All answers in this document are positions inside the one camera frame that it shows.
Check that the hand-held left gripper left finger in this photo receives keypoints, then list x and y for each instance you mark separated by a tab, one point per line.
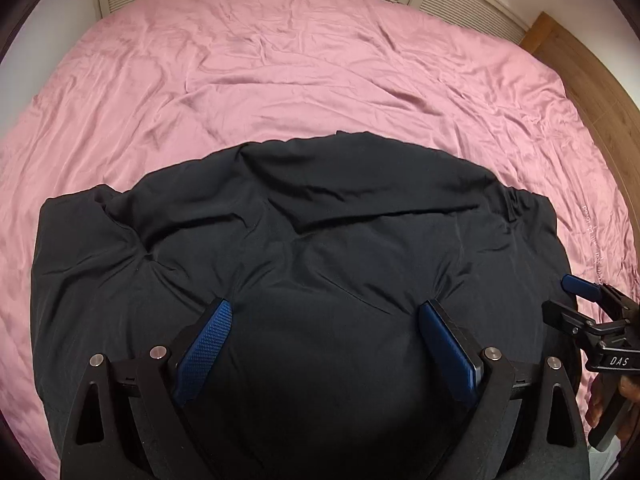
205	347

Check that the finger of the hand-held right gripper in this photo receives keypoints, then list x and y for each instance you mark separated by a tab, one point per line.
562	315
580	285

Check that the pink bed sheet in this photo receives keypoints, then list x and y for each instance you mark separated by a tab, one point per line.
300	70

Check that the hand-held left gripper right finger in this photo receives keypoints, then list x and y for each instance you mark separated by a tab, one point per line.
447	355

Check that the black puffer jacket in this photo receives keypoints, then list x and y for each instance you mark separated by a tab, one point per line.
310	260

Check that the person's right hand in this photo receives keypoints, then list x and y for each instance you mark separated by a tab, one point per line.
595	402

